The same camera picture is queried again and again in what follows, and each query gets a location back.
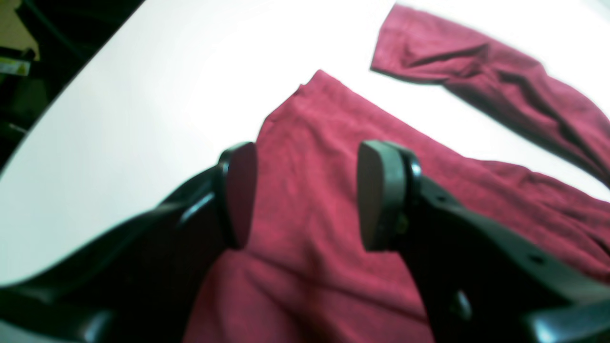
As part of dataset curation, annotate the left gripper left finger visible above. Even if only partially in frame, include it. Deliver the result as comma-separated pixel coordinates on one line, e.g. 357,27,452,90
0,142,258,343

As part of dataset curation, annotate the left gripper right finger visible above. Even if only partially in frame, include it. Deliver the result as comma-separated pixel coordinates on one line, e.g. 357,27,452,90
357,140,610,343

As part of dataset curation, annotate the dark red t-shirt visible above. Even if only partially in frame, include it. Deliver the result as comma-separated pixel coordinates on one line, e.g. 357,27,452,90
183,5,609,343

